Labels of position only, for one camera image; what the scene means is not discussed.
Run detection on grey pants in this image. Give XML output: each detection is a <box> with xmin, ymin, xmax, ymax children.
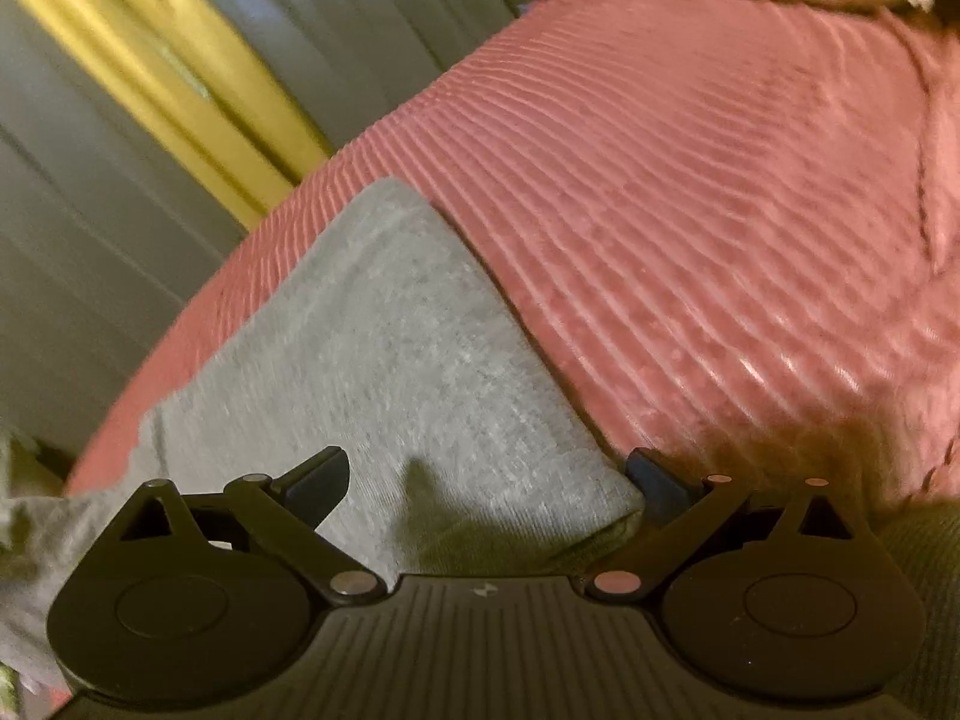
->
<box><xmin>0</xmin><ymin>176</ymin><xmax>647</xmax><ymax>695</ymax></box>

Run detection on grey curtain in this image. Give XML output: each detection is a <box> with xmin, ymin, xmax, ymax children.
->
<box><xmin>0</xmin><ymin>0</ymin><xmax>250</xmax><ymax>477</ymax></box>
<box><xmin>146</xmin><ymin>0</ymin><xmax>680</xmax><ymax>160</ymax></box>

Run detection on red ribbed blanket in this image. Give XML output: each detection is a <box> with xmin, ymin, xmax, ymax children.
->
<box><xmin>64</xmin><ymin>0</ymin><xmax>960</xmax><ymax>541</ymax></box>

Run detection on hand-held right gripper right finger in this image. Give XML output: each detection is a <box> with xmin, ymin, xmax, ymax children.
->
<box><xmin>582</xmin><ymin>447</ymin><xmax>857</xmax><ymax>606</ymax></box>

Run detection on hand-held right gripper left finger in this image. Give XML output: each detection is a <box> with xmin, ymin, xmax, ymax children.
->
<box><xmin>109</xmin><ymin>446</ymin><xmax>386</xmax><ymax>607</ymax></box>

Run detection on yellow curtain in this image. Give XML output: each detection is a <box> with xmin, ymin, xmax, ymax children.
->
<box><xmin>0</xmin><ymin>0</ymin><xmax>336</xmax><ymax>232</ymax></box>

